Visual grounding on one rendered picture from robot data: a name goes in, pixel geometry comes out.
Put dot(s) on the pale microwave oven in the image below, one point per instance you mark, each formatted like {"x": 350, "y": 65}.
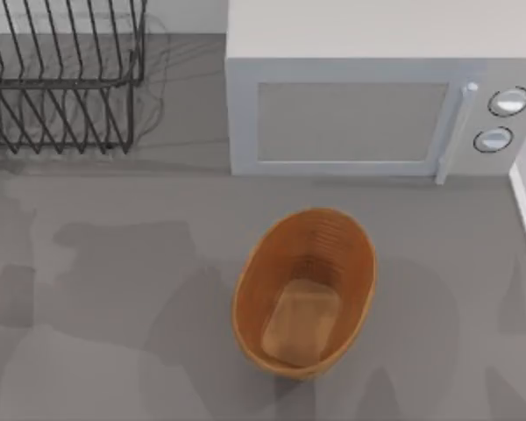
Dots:
{"x": 333, "y": 39}

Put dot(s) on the microwave oven door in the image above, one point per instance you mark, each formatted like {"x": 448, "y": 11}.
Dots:
{"x": 350, "y": 120}

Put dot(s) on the large round microwave knob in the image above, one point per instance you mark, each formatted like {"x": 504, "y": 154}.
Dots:
{"x": 509, "y": 101}

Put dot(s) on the small round microwave knob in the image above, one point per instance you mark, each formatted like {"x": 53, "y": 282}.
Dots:
{"x": 493, "y": 139}

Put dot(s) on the brown oval wicker basket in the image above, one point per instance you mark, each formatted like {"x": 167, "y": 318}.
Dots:
{"x": 304, "y": 298}

